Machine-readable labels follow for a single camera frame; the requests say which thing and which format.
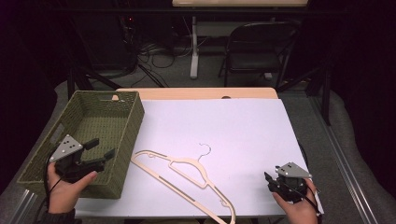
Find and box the person's right hand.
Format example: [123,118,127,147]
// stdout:
[272,178,319,224]

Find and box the beige desk top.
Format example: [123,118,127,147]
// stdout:
[171,0,309,8]

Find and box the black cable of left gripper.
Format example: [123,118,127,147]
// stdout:
[33,155,64,223]

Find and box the metal floor rail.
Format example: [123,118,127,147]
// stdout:
[8,189,39,224]
[309,92,379,224]

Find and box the white table sheet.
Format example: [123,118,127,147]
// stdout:
[74,98,325,218]

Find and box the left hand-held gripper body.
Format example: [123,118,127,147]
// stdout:
[49,133,106,184]

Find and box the green woven basket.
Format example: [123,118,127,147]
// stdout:
[17,90,146,200]

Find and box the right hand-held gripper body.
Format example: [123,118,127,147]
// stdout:
[266,161,313,203]

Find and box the bundle of floor cables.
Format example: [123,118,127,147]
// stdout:
[122,40,194,89]

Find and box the black folding chair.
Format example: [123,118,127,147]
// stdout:
[218,21,302,89]

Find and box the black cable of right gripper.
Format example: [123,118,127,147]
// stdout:
[288,181,322,218]

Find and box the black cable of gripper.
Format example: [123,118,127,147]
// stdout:
[288,181,322,218]
[33,155,64,223]

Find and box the person's left hand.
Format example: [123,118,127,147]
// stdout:
[46,161,99,215]

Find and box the beige plastic hanger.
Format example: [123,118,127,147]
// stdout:
[130,143,237,224]

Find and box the black metal stand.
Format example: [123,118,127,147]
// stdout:
[276,59,332,127]
[65,64,123,92]

